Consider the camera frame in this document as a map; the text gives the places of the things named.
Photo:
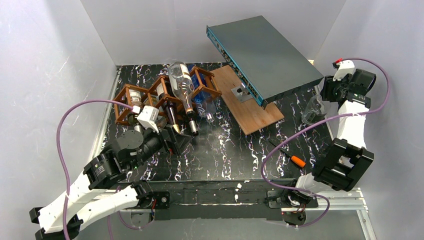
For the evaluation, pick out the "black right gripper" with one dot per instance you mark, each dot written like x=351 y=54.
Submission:
x=330 y=91

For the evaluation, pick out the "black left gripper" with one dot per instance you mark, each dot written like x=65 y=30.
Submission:
x=170 y=139

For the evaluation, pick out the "clear glass bottle dark label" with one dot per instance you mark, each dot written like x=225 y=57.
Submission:
x=316 y=110

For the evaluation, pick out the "clear bottle white label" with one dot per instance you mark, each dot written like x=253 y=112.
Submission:
x=182 y=86

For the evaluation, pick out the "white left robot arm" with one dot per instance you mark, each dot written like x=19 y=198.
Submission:
x=75 y=210

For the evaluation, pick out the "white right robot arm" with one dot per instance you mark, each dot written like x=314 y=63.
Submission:
x=346 y=159

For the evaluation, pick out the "dark bottle black cap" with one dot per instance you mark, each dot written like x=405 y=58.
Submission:
x=193 y=126

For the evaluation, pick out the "blue glass bottle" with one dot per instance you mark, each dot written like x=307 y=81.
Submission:
x=204 y=103

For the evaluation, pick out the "brown wooden wine rack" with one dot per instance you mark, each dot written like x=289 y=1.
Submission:
x=207 y=84

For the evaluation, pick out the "dark bottle gold cap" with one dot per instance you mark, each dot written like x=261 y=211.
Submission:
x=169 y=107

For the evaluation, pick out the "green bottle silver cap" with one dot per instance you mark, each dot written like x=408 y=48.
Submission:
x=136 y=102

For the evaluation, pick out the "black base beam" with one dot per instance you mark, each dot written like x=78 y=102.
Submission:
x=222 y=199

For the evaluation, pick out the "wooden board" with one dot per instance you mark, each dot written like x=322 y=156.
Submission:
x=247 y=113

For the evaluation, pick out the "teal network switch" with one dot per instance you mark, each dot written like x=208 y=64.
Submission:
x=266 y=63

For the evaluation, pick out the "orange handled screwdriver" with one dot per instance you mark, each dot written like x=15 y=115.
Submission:
x=295 y=159

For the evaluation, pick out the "metal bracket on board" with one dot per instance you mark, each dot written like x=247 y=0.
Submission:
x=241 y=93

